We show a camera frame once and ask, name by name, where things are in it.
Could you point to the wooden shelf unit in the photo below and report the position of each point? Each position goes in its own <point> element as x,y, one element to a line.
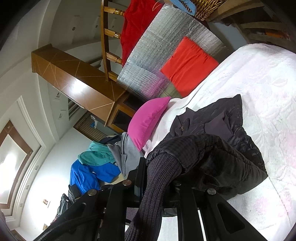
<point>258,22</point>

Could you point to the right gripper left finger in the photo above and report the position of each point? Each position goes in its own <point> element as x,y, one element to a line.
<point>100,215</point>

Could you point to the wooden cabinet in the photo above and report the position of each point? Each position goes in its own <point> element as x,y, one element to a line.
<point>86,86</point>

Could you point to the red orange cushion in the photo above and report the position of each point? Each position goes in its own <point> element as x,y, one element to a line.
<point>188,66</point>

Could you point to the silver insulation foil sheet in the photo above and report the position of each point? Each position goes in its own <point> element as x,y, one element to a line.
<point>141,75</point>

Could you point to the grey garment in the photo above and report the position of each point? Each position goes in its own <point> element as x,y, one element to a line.
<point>126,154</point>

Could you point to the white pink bed blanket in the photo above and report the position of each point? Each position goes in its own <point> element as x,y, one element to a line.
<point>264,76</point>

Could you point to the blue jacket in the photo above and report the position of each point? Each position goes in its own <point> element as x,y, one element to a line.
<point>87,177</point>

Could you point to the black puffer jacket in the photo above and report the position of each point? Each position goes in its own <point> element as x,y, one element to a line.
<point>208,148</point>

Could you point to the light blue cloth in basket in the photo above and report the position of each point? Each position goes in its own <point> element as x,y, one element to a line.
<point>186,6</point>

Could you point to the magenta pillow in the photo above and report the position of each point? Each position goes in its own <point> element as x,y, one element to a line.
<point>145,119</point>

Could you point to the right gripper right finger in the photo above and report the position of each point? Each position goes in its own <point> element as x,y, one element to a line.
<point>207,216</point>

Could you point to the red cloth on railing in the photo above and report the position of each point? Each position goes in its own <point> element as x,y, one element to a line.
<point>138,17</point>

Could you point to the teal shirt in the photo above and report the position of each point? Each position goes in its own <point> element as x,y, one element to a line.
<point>97,154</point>

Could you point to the wicker basket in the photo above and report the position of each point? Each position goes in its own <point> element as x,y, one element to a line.
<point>204,8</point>

